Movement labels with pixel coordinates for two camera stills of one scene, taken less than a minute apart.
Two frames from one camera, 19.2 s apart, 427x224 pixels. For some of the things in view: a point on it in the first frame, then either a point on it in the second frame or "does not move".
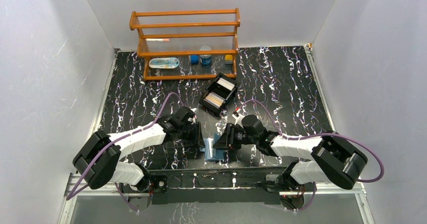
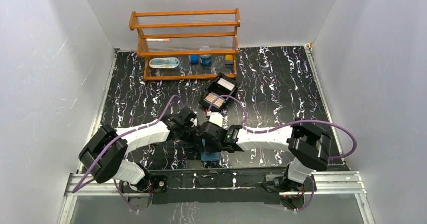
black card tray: (220, 90) does not move
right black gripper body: (239, 136) to (213, 147)
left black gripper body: (196, 134) does not move
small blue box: (194, 59) does not move
